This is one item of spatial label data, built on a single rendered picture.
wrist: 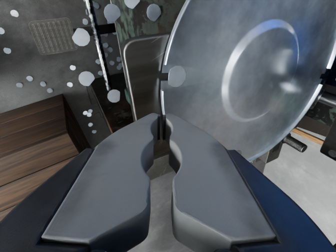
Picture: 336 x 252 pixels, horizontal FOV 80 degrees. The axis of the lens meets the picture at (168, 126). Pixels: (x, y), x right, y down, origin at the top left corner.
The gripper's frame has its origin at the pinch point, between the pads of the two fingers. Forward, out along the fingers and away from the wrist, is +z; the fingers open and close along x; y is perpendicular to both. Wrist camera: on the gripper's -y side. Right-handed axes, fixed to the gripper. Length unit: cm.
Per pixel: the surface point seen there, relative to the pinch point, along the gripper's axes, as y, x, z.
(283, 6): -6.1, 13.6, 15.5
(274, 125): 10.6, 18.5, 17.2
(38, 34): 4, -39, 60
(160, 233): 174, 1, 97
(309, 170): 108, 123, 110
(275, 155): 22.4, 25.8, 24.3
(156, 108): 4.0, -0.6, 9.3
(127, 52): -2.0, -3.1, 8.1
